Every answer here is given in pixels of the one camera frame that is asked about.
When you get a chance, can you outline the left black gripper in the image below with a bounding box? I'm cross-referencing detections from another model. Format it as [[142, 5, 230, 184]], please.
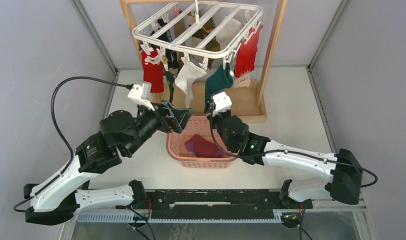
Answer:
[[124, 98, 194, 157]]

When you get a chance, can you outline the orange pink purple sock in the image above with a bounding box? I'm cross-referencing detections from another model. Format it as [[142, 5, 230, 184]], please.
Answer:
[[185, 134, 224, 158]]

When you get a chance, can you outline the pink plastic laundry basket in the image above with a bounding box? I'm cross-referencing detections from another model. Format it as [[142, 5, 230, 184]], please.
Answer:
[[166, 115, 236, 169]]

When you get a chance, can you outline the white plastic clip hanger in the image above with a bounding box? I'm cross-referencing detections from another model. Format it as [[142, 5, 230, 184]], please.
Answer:
[[131, 0, 265, 72]]

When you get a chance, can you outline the red fuzzy sock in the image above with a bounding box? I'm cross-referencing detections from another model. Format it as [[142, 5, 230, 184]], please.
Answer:
[[234, 26, 262, 78], [141, 49, 164, 93]]

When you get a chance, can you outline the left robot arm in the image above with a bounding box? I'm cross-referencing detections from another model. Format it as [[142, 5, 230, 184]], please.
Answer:
[[24, 100, 194, 226]]

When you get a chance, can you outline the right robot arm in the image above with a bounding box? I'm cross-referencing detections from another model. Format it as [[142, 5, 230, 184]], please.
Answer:
[[208, 111, 364, 208]]

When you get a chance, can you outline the green dotted sock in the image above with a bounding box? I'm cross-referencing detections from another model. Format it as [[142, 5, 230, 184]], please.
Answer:
[[162, 56, 175, 103]]

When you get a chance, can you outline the dark green reindeer sock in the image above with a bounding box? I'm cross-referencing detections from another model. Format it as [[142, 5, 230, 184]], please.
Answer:
[[204, 63, 234, 113]]

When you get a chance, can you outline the black patterned sock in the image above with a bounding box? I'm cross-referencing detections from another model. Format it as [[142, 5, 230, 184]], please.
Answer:
[[150, 18, 179, 74]]

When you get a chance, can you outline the white cream sock back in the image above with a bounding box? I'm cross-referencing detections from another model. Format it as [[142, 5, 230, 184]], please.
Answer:
[[215, 18, 242, 50]]

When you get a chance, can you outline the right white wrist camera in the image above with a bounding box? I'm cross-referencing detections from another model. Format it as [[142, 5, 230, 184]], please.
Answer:
[[209, 91, 232, 116]]

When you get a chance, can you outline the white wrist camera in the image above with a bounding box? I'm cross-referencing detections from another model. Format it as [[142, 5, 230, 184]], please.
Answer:
[[127, 81, 155, 112], [209, 91, 232, 116]]

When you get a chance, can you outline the wooden hanger rack frame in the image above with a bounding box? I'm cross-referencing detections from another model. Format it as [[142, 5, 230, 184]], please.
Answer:
[[120, 0, 288, 124]]

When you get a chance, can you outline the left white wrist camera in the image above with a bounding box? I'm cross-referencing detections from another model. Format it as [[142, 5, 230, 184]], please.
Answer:
[[127, 81, 155, 112]]

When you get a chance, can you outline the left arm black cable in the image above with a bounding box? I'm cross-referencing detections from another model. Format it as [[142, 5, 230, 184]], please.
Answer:
[[13, 76, 134, 213]]

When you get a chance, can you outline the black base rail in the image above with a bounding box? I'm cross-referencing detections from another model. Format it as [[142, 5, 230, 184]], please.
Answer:
[[131, 189, 313, 222]]

